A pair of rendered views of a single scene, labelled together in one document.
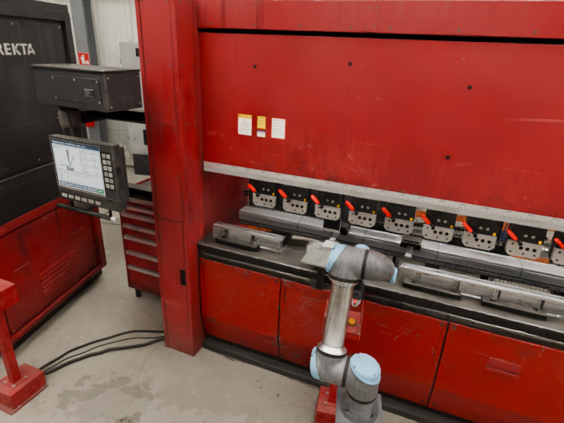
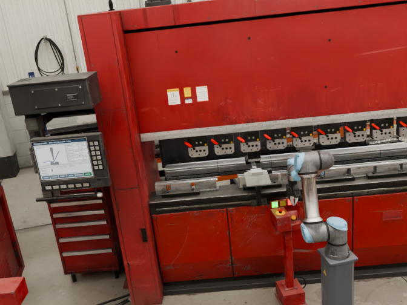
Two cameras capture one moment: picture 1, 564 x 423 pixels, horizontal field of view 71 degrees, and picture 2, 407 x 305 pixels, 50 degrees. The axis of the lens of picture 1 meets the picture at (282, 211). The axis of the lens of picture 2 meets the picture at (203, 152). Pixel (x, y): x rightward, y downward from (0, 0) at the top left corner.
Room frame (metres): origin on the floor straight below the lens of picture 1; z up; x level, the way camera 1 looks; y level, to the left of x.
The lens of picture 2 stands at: (-0.79, 1.10, 2.32)
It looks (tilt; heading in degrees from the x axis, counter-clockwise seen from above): 19 degrees down; 341
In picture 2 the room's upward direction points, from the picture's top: 6 degrees counter-clockwise
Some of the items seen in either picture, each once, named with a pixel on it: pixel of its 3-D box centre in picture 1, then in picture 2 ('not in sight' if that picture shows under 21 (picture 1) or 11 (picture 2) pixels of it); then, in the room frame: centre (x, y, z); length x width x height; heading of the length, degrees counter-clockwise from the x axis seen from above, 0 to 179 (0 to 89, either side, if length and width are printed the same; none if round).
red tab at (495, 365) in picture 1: (503, 368); (392, 215); (1.61, -1.20, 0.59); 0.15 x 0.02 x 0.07; 69
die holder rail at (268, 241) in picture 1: (248, 237); (186, 186); (2.33, 0.21, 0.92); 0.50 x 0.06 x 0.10; 69
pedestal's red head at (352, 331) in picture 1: (342, 314); (286, 215); (1.78, -0.36, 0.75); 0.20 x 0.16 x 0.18; 79
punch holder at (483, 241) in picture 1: (480, 230); (354, 129); (1.85, -1.02, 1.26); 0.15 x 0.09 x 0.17; 69
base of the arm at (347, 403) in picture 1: (360, 399); (337, 246); (1.15, -0.34, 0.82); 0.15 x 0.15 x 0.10
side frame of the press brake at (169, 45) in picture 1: (206, 185); (133, 157); (2.65, 0.55, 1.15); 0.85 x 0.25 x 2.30; 159
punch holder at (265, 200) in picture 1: (266, 191); (197, 144); (2.28, 0.10, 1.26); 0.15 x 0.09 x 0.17; 69
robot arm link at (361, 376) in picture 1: (362, 375); (335, 229); (1.16, -0.33, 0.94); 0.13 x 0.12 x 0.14; 71
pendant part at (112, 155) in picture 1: (92, 171); (72, 160); (2.04, 1.03, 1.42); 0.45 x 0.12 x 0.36; 67
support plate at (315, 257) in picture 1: (322, 254); (257, 178); (1.99, -0.25, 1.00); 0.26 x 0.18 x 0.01; 159
